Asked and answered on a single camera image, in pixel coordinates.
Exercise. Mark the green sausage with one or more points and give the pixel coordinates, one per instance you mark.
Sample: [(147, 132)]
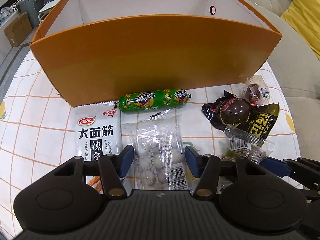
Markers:
[(150, 100)]

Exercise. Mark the dark braised egg packet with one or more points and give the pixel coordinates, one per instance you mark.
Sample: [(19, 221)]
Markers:
[(232, 112)]

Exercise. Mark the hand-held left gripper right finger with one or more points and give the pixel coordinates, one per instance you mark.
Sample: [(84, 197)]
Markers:
[(192, 162)]

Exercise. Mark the white round wheeled stool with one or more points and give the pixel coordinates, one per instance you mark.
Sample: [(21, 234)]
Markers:
[(48, 7)]

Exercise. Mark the black yellow snack packet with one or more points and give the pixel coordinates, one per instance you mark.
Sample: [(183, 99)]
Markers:
[(262, 122)]

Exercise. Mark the grey plant pot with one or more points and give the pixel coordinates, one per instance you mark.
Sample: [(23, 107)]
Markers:
[(30, 10)]

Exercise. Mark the clear packet of white balls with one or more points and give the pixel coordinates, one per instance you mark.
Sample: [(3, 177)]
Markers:
[(160, 152)]

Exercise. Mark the beige sofa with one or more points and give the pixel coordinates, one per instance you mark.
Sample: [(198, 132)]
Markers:
[(300, 80)]

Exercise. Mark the yellow pillow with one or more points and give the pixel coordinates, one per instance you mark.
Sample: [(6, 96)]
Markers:
[(307, 17)]

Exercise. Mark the white spicy strip packet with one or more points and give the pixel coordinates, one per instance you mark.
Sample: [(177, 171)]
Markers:
[(97, 130)]

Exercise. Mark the brown cardboard carton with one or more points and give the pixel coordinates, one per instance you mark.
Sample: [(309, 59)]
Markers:
[(17, 30)]

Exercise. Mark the checked lemon print tablecloth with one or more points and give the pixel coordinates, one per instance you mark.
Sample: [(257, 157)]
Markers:
[(37, 130)]

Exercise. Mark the orange cardboard box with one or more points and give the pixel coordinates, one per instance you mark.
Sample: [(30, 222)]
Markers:
[(150, 55)]

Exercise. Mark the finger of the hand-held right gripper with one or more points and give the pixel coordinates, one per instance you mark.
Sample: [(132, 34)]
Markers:
[(275, 166)]

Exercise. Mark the round pastry clear packet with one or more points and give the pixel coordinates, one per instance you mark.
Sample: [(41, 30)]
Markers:
[(253, 91)]

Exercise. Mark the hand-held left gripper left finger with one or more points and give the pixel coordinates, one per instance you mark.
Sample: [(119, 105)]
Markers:
[(126, 160)]

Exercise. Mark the clear packet of brown pieces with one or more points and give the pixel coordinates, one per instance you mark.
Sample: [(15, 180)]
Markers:
[(240, 145)]

